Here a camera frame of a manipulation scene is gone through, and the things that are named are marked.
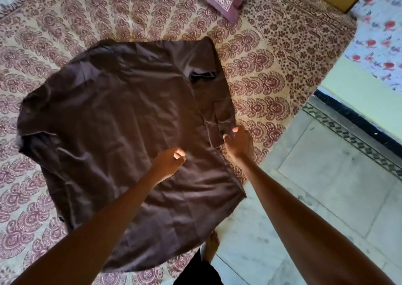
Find person's left hand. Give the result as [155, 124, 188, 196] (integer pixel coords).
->
[151, 147, 187, 185]

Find person's right hand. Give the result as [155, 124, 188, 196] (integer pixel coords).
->
[222, 126, 254, 163]

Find brown shirt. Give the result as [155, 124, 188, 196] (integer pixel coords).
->
[16, 36, 246, 273]

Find person's left forearm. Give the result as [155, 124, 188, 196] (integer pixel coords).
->
[11, 172, 161, 285]

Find person's right forearm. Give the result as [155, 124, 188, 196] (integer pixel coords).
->
[229, 156, 396, 285]

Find maroon patterned bed sheet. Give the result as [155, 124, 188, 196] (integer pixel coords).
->
[0, 0, 358, 285]

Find person's bare foot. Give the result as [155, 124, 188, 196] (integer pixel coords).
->
[200, 230, 220, 264]

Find person's black trousers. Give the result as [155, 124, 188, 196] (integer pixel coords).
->
[172, 250, 224, 285]

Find white red floral curtain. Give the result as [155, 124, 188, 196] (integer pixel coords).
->
[344, 0, 402, 94]

